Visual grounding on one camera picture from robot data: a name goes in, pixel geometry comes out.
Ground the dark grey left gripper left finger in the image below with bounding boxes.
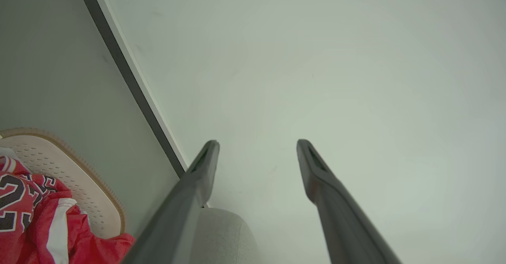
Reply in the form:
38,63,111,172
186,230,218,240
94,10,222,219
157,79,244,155
121,140,220,264

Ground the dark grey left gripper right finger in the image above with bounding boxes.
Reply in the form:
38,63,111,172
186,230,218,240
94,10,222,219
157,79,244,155
296,139,402,264

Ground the red basketball jersey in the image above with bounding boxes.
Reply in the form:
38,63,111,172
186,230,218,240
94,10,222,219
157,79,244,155
0,155,136,264

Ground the white garment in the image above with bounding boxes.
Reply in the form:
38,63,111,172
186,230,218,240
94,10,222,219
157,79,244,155
0,147,17,164

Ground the cream perforated laundry basket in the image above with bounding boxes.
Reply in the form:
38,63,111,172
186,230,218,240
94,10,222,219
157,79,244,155
0,128,126,239

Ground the grey fabric sofa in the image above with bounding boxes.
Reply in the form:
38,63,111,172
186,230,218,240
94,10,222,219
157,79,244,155
190,207,261,264

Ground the black and white baseboard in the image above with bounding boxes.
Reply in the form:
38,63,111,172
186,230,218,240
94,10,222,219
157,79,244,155
73,0,210,209

